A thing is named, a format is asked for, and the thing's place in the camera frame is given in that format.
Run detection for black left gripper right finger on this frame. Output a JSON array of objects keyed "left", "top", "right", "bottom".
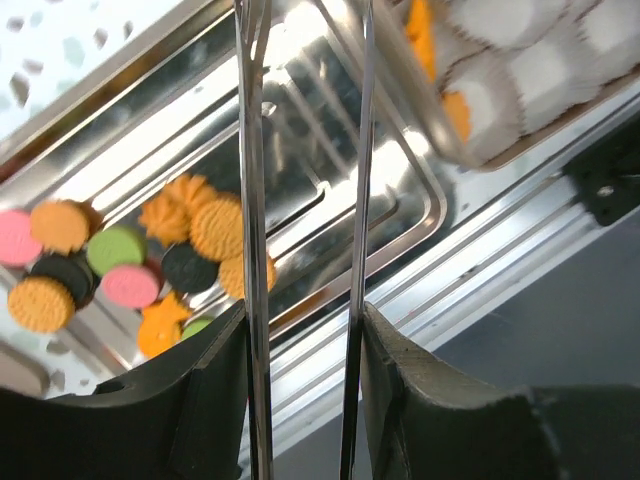
[{"left": 361, "top": 303, "right": 639, "bottom": 479}]

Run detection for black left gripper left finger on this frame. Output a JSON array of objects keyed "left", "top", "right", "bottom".
[{"left": 1, "top": 302, "right": 248, "bottom": 479}]

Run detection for stainless steel serving tongs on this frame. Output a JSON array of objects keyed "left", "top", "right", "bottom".
[{"left": 232, "top": 0, "right": 377, "bottom": 480}]

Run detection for green macaron cookie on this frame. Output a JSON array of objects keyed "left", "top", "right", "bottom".
[
  {"left": 86, "top": 225, "right": 147, "bottom": 276},
  {"left": 181, "top": 316, "right": 214, "bottom": 341}
]

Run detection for orange star cookie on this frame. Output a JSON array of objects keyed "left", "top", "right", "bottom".
[{"left": 137, "top": 291, "right": 192, "bottom": 358}]

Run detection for pink macaron cookie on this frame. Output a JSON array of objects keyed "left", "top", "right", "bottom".
[
  {"left": 101, "top": 265, "right": 161, "bottom": 309},
  {"left": 0, "top": 209, "right": 43, "bottom": 267}
]

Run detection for black sandwich cookie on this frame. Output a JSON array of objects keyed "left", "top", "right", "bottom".
[
  {"left": 29, "top": 253, "right": 101, "bottom": 310},
  {"left": 161, "top": 243, "right": 219, "bottom": 294}
]

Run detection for orange round biscuit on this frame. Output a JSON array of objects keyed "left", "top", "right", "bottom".
[
  {"left": 190, "top": 194, "right": 244, "bottom": 262},
  {"left": 218, "top": 255, "right": 276, "bottom": 299},
  {"left": 7, "top": 276, "right": 76, "bottom": 333}
]

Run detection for brown tin lid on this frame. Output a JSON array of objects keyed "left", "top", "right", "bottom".
[{"left": 0, "top": 343, "right": 50, "bottom": 398}]

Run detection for orange swirl cookie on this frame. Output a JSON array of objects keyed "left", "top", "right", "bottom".
[{"left": 138, "top": 174, "right": 217, "bottom": 247}]

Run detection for stainless steel baking tray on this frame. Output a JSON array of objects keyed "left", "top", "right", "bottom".
[{"left": 0, "top": 0, "right": 449, "bottom": 396}]

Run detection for orange chip cookie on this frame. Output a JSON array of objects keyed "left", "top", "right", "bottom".
[{"left": 30, "top": 200, "right": 103, "bottom": 255}]

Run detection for orange flower cookie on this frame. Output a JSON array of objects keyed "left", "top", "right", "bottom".
[{"left": 442, "top": 91, "right": 472, "bottom": 142}]

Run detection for brown cookie tin box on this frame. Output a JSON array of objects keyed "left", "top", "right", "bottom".
[{"left": 374, "top": 1, "right": 639, "bottom": 170}]

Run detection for orange fish cookie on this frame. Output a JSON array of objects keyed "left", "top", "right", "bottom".
[{"left": 405, "top": 0, "right": 437, "bottom": 81}]

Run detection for white paper cupcake liner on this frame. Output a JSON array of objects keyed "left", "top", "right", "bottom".
[{"left": 447, "top": 0, "right": 568, "bottom": 50}]

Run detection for aluminium table edge rail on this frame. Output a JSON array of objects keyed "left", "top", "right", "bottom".
[{"left": 239, "top": 114, "right": 640, "bottom": 466}]

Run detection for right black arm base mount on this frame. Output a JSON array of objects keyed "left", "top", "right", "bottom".
[{"left": 563, "top": 122, "right": 639, "bottom": 226}]

